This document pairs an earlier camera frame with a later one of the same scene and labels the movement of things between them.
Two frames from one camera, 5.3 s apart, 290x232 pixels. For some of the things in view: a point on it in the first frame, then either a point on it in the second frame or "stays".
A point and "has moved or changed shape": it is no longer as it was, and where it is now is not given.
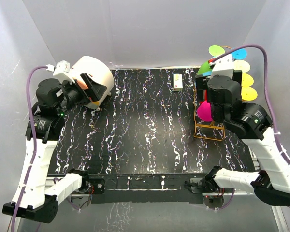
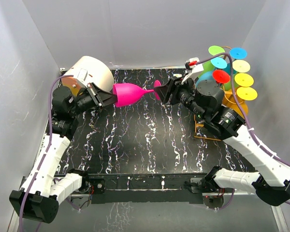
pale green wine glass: [241, 65] stays
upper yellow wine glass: [247, 80] stays
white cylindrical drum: [97, 69] stays
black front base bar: [138, 188] stays
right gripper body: [202, 89] -> [182, 93]
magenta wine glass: [204, 111] has moved or changed shape
